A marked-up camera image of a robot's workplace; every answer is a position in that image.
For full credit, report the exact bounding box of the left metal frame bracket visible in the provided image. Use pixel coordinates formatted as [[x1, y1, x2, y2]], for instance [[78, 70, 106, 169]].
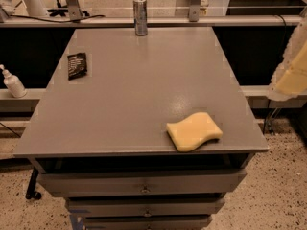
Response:
[[66, 0, 83, 20]]

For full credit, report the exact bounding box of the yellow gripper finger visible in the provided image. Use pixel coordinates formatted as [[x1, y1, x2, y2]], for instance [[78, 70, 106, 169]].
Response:
[[276, 47, 307, 95]]

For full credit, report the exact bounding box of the yellow sponge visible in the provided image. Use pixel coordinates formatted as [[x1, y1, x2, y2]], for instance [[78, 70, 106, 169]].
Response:
[[166, 112, 223, 152]]

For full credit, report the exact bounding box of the black cable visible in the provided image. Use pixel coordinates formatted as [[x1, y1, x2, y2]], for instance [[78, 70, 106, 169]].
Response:
[[9, 13, 106, 24]]

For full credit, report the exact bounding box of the right metal frame bracket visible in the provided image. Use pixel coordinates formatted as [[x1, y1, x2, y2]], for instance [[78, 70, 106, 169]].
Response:
[[188, 0, 201, 22]]

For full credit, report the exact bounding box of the grey drawer cabinet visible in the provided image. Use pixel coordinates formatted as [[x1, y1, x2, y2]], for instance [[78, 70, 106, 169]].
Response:
[[12, 26, 270, 230]]

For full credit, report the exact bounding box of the silver metal can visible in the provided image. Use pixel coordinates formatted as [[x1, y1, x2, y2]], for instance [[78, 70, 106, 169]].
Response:
[[133, 0, 148, 36]]

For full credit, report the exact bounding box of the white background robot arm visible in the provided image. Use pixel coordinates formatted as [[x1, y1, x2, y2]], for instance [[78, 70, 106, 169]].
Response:
[[0, 0, 307, 101]]

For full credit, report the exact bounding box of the black rxbar chocolate wrapper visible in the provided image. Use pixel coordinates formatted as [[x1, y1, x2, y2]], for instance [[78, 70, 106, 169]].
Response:
[[67, 53, 87, 80]]

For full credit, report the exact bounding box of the grey drawer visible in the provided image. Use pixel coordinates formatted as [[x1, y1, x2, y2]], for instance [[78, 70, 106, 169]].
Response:
[[84, 216, 212, 230], [67, 197, 224, 218], [37, 169, 247, 197]]

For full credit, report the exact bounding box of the bottom grey drawer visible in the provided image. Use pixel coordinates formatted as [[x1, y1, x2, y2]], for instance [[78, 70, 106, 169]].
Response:
[[84, 216, 212, 230]]

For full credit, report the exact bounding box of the metal frame bracket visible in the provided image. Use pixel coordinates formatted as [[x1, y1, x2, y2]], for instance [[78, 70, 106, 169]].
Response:
[[66, 0, 83, 20], [188, 0, 201, 22]]

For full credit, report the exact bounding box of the black caster leg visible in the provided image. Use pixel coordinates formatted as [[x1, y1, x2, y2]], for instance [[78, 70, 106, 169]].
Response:
[[26, 168, 41, 200]]

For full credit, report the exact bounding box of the top grey drawer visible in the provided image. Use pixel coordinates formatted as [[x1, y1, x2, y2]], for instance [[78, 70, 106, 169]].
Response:
[[37, 169, 247, 197]]

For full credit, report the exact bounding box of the middle grey drawer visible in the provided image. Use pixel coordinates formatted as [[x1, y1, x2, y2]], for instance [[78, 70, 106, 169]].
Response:
[[67, 197, 224, 218]]

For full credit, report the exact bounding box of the white pump bottle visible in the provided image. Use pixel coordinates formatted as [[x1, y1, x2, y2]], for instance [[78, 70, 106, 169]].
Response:
[[0, 64, 27, 98]]

